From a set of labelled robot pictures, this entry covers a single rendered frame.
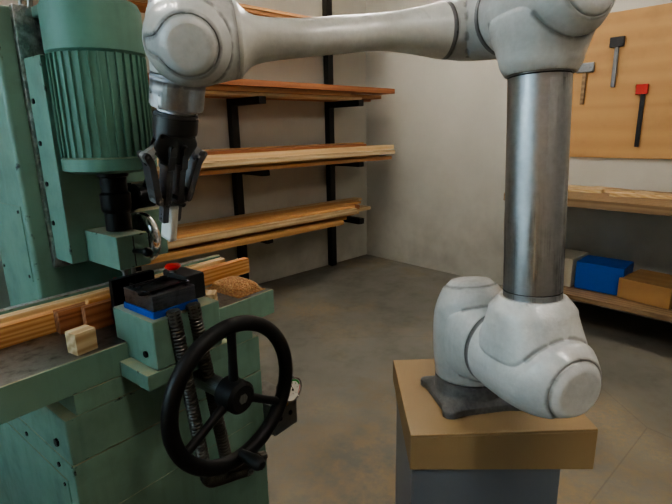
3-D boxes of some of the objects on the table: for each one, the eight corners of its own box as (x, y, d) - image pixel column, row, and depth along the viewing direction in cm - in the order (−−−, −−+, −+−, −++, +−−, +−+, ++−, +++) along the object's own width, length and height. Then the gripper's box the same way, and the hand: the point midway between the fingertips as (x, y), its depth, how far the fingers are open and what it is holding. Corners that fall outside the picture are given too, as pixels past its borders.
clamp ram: (133, 332, 92) (127, 286, 89) (113, 323, 96) (107, 279, 94) (175, 317, 98) (170, 275, 96) (154, 309, 103) (150, 269, 101)
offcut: (78, 356, 83) (74, 335, 82) (67, 352, 85) (64, 331, 84) (98, 348, 86) (95, 327, 85) (88, 344, 88) (84, 323, 87)
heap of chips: (238, 298, 110) (237, 287, 109) (204, 288, 118) (203, 277, 117) (266, 289, 117) (265, 277, 116) (232, 279, 124) (231, 269, 123)
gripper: (195, 106, 89) (186, 226, 99) (128, 104, 79) (125, 237, 89) (221, 116, 85) (209, 239, 95) (153, 115, 75) (148, 253, 85)
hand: (169, 221), depth 90 cm, fingers closed
